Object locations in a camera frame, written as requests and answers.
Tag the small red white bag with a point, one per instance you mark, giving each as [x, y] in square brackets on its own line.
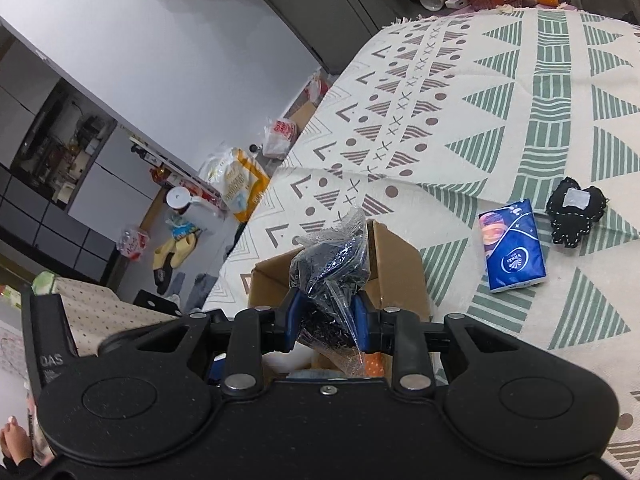
[132, 244]

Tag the orange green fruit plush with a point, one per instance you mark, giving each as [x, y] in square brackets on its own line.
[375, 364]

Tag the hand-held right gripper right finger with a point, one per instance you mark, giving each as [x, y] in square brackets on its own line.
[360, 325]

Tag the black felt plush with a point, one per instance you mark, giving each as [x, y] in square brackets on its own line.
[575, 215]

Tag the triangle patterned blanket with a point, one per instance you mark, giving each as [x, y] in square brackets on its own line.
[500, 110]

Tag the red white plastic bag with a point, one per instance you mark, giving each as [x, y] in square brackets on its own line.
[279, 136]

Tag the dotted beige cloth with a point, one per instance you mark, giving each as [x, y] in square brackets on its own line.
[115, 320]

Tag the dark grey wardrobe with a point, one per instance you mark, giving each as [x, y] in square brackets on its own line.
[330, 5]

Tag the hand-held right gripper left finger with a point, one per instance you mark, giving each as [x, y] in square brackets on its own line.
[295, 320]

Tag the clear bag of black items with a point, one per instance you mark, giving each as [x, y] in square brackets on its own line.
[330, 265]

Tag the white cabinet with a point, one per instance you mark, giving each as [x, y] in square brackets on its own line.
[60, 160]

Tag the blue fluffy plush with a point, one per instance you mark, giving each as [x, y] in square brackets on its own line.
[312, 374]

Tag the blue tissue pack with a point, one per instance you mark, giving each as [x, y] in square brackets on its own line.
[515, 245]

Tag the yellow white plastic bag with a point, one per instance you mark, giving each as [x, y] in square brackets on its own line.
[237, 185]

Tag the white humidifier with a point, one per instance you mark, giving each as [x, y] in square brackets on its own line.
[180, 199]

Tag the brown cardboard box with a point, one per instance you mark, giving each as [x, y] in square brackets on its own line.
[400, 270]

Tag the person's left hand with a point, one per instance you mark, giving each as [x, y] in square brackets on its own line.
[15, 442]

